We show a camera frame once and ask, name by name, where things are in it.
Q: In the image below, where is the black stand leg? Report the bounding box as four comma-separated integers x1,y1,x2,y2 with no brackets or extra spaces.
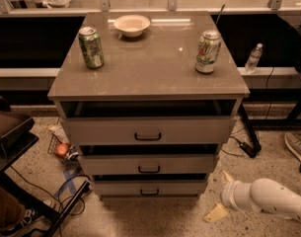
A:
239,105,262,158

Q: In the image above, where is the grey sneaker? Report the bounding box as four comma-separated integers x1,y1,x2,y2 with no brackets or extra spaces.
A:
284,132,301,162

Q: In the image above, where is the wire basket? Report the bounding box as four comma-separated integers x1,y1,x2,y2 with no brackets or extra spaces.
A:
47,135,79,166

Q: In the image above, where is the clear water bottle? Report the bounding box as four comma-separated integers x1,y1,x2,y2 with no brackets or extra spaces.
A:
245,43,263,74

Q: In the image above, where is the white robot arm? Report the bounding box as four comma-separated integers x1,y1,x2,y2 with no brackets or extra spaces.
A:
204,171,301,223

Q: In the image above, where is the red apple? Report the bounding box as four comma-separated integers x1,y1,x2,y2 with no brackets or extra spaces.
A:
55,143,70,157

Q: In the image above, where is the black chair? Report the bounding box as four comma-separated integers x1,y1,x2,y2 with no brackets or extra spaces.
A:
0,97,38,174

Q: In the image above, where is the grey drawer cabinet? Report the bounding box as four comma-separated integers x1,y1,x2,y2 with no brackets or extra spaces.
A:
47,11,251,200

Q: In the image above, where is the black floor cable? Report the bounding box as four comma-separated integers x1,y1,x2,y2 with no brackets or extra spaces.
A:
10,165,92,217

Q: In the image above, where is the white green soda can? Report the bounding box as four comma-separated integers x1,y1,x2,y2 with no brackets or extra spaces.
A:
195,30,222,74

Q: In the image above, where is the grey drawer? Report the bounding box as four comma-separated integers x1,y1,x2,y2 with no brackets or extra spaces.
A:
79,144,218,175
59,99,237,145
92,174,208,198

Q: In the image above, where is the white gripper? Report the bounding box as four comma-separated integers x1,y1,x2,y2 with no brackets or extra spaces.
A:
204,170,252,223

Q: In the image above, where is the black sneaker with laces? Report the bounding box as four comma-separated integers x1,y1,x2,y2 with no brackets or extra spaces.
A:
0,202,44,237

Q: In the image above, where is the white bowl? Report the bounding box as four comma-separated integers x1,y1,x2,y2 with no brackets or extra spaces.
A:
113,15,150,38

